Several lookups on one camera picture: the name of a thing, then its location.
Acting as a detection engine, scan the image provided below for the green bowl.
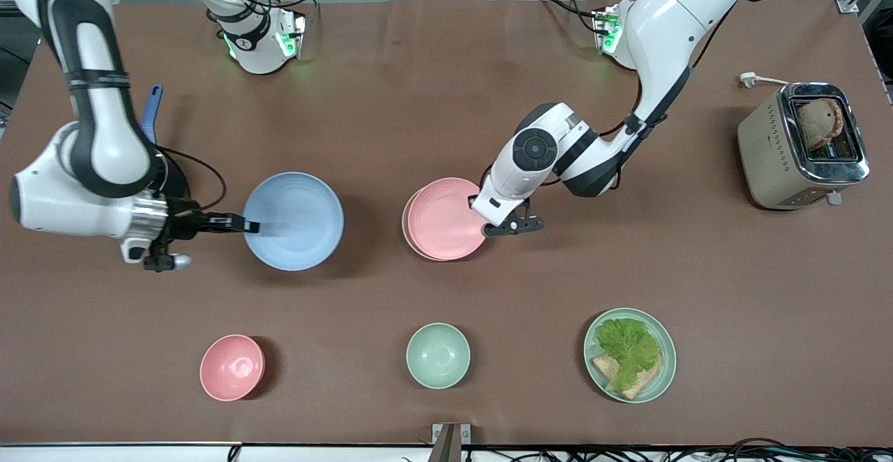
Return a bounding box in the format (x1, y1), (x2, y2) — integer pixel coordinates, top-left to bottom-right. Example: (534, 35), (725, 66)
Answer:
(406, 322), (471, 389)

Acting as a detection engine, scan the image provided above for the green lettuce leaf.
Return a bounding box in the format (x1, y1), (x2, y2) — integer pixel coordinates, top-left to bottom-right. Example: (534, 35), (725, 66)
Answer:
(595, 318), (662, 393)

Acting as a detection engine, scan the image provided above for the white toaster power plug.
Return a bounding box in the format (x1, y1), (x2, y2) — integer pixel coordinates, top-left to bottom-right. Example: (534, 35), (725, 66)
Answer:
(740, 73), (793, 89)

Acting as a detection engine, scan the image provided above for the beige plate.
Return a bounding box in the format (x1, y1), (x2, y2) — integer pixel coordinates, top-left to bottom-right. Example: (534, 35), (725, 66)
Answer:
(402, 184), (449, 262)

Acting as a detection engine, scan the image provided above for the black left arm base cable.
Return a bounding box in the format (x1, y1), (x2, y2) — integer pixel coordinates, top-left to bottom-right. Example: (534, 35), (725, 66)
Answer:
(536, 0), (602, 31)

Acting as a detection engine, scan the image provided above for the pink plate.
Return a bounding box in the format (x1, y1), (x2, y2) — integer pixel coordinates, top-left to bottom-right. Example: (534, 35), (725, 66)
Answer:
(407, 177), (488, 261)

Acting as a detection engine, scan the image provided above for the blue plate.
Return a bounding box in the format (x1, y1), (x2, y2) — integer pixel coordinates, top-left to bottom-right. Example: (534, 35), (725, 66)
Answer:
(243, 172), (345, 271)

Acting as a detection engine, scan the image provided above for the beige and chrome toaster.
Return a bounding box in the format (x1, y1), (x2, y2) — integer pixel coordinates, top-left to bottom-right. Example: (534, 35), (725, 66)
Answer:
(737, 82), (871, 210)

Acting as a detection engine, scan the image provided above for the black floor cable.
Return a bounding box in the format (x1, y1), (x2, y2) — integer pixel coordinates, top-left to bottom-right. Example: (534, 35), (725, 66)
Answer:
(792, 441), (893, 462)
(726, 437), (796, 462)

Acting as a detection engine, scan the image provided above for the black pot with blue handle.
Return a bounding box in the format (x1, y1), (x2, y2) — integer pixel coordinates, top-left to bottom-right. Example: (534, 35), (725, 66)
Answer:
(142, 84), (190, 199)

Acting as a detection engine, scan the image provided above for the pink bowl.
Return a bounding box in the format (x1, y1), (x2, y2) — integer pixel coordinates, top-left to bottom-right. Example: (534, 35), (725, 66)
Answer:
(200, 334), (266, 402)

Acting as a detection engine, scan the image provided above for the brown toast slice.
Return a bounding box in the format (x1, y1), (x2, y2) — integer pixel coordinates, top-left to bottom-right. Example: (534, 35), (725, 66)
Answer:
(797, 98), (846, 152)

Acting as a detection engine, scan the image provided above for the green plate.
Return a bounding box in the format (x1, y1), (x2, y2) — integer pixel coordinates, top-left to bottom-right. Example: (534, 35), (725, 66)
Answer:
(584, 308), (677, 404)

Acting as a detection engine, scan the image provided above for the brown bread slice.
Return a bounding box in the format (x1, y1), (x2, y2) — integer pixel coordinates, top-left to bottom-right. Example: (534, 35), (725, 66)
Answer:
(620, 356), (664, 401)
(592, 352), (623, 383)

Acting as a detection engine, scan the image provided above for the grey metal camera mount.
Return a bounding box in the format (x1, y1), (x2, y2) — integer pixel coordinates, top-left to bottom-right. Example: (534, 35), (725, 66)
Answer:
(431, 423), (472, 462)

